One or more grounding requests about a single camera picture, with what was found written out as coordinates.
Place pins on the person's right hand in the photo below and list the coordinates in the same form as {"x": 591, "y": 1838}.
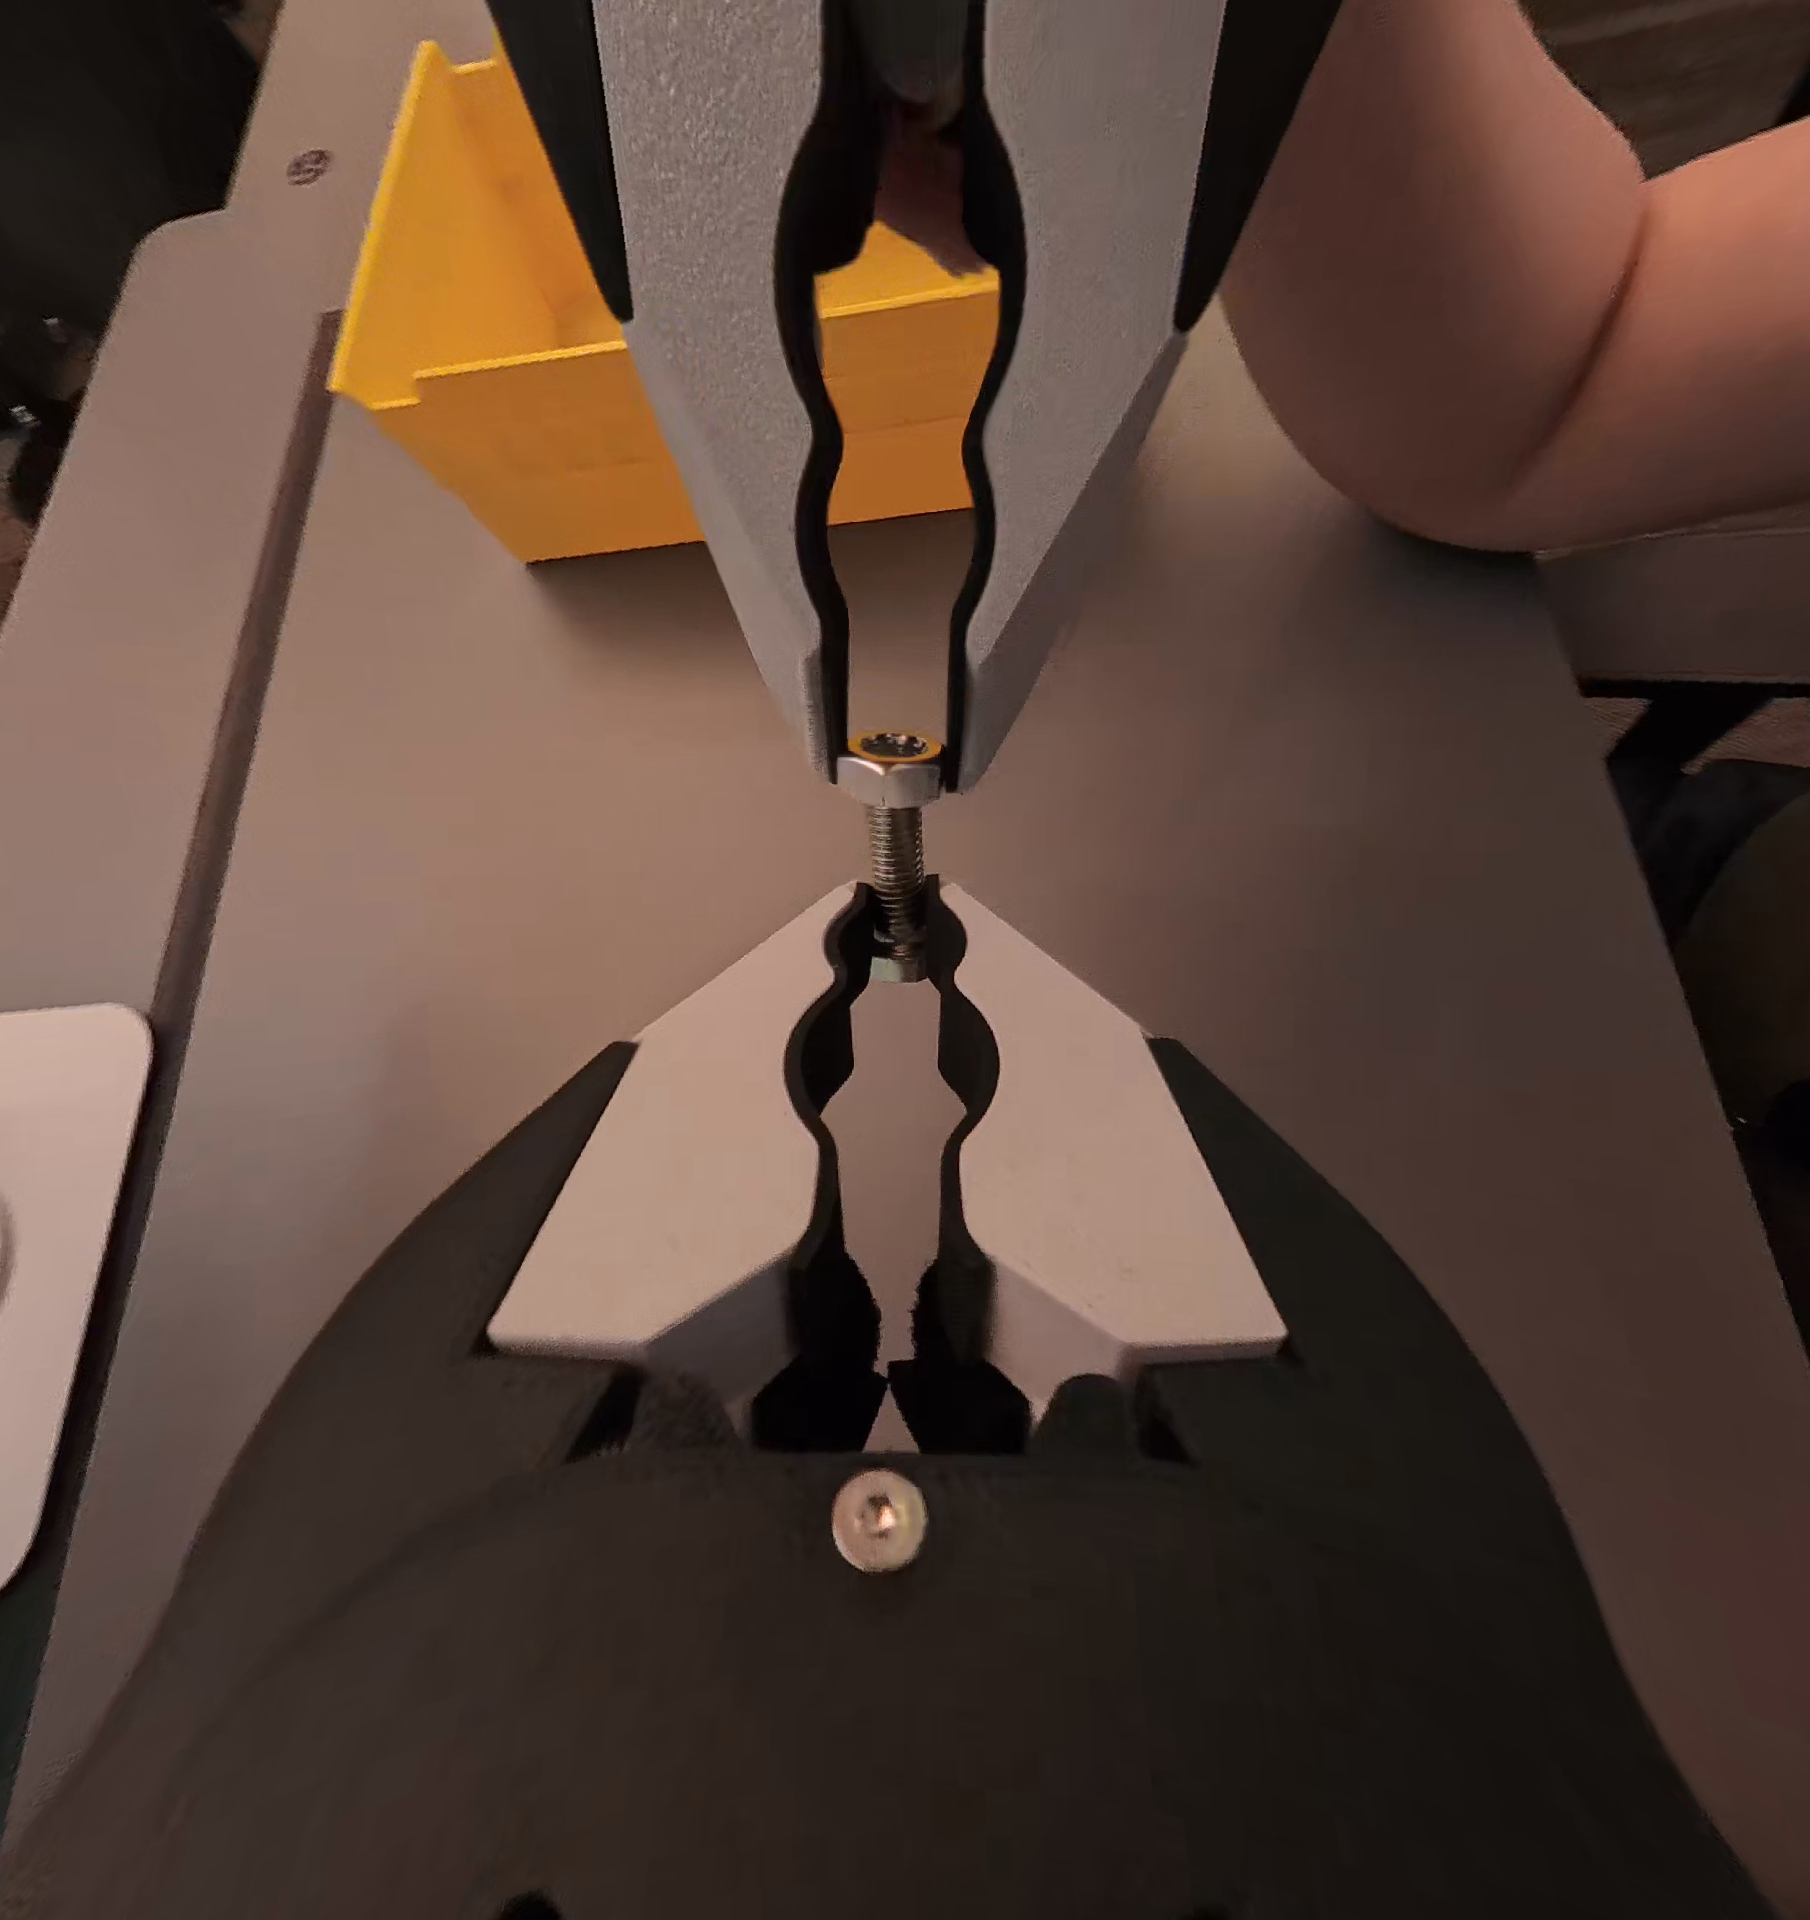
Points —
{"x": 920, "y": 165}

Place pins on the white stand base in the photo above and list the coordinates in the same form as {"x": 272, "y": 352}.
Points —
{"x": 51, "y": 1142}

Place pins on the silver hex bolt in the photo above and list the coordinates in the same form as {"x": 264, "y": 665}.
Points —
{"x": 891, "y": 771}

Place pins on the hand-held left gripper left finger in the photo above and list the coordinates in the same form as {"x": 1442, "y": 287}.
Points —
{"x": 665, "y": 1200}

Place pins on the person's right forearm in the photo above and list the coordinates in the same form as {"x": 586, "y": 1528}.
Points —
{"x": 1520, "y": 300}

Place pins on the yellow plastic bin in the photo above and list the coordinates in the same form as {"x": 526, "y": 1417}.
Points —
{"x": 515, "y": 435}

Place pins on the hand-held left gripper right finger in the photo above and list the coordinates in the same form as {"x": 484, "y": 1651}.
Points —
{"x": 1115, "y": 1200}

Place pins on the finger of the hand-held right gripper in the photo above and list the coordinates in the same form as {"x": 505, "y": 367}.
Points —
{"x": 694, "y": 225}
{"x": 1099, "y": 225}

